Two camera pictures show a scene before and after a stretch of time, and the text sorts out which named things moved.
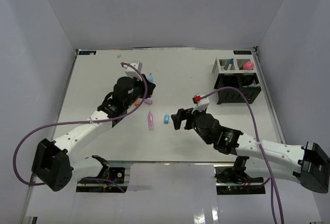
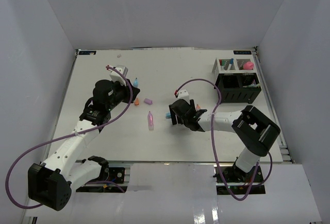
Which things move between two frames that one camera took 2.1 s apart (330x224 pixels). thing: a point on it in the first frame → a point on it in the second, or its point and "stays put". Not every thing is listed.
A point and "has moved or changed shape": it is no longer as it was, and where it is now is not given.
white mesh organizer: x=243 y=65 stays put
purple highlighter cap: x=148 y=101 stays put
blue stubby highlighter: x=150 y=78 has moved or changed shape
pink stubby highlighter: x=150 y=121 stays put
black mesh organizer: x=248 y=83 stays put
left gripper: x=151 y=86 → x=127 y=91
